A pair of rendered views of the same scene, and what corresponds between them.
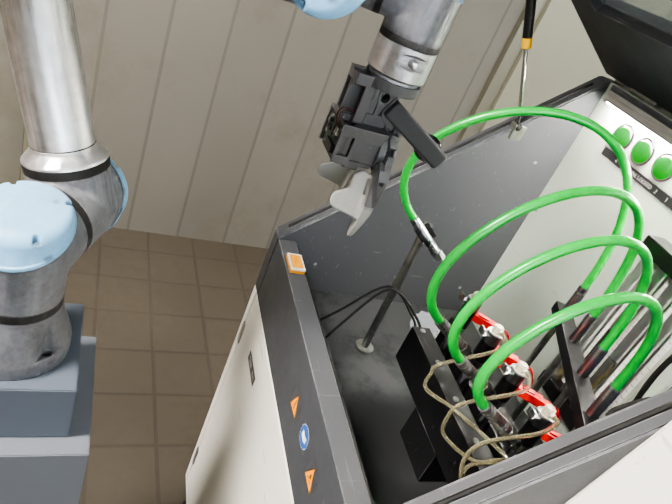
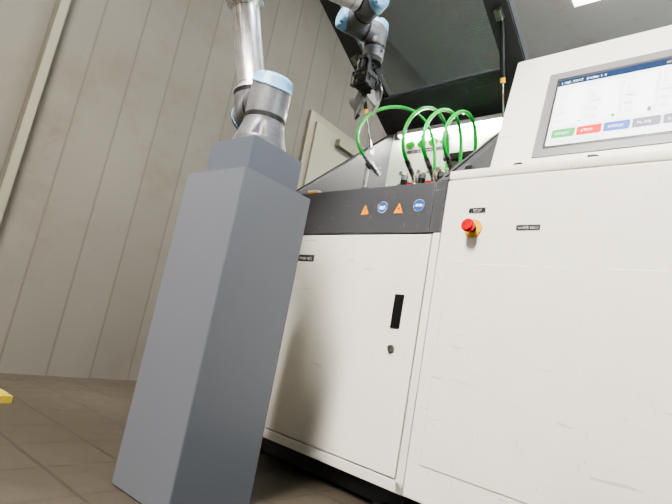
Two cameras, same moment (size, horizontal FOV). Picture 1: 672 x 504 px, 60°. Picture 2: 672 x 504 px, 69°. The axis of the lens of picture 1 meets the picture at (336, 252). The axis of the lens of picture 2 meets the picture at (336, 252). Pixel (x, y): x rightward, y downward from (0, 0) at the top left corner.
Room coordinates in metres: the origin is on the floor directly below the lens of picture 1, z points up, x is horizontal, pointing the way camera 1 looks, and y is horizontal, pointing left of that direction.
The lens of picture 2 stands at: (-0.74, 0.58, 0.43)
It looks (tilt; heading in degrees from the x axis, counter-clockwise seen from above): 10 degrees up; 339
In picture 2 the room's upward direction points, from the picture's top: 11 degrees clockwise
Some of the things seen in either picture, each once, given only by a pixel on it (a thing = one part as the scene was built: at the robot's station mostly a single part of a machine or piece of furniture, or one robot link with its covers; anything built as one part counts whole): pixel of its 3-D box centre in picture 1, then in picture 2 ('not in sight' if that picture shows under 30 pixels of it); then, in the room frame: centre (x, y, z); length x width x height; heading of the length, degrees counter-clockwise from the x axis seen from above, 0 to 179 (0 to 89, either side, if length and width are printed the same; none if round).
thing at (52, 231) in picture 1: (24, 244); (269, 98); (0.57, 0.37, 1.07); 0.13 x 0.12 x 0.14; 6
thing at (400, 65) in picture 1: (401, 61); (373, 55); (0.72, 0.02, 1.43); 0.08 x 0.08 x 0.05
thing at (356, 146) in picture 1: (369, 119); (367, 75); (0.72, 0.03, 1.35); 0.09 x 0.08 x 0.12; 116
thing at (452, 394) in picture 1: (451, 429); not in sight; (0.75, -0.30, 0.91); 0.34 x 0.10 x 0.15; 26
